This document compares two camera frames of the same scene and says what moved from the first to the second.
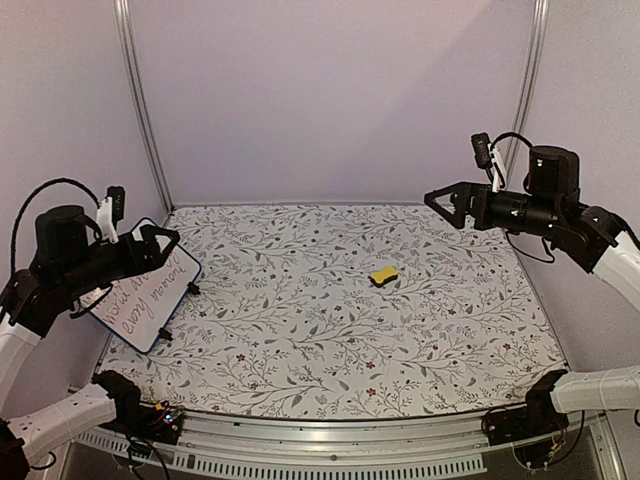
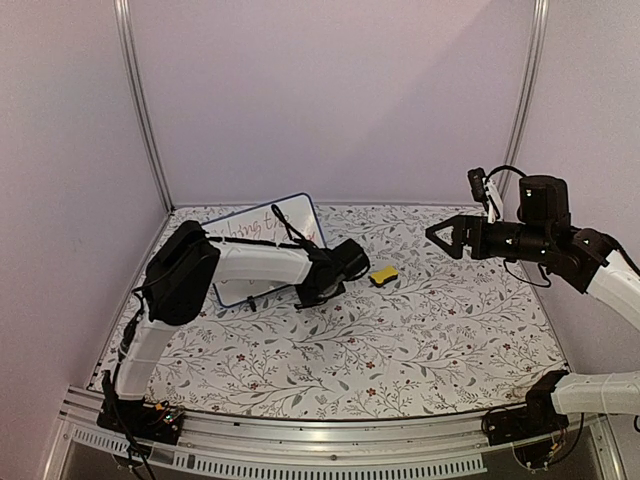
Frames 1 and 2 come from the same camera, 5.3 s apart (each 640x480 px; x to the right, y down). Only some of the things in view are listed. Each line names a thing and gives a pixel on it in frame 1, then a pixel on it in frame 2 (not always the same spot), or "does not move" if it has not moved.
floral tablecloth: [348, 311] does not move
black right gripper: [482, 193] → [477, 223]
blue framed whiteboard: [140, 309] → [303, 218]
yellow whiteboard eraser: [383, 276] does not move
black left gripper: [137, 263] → [306, 299]
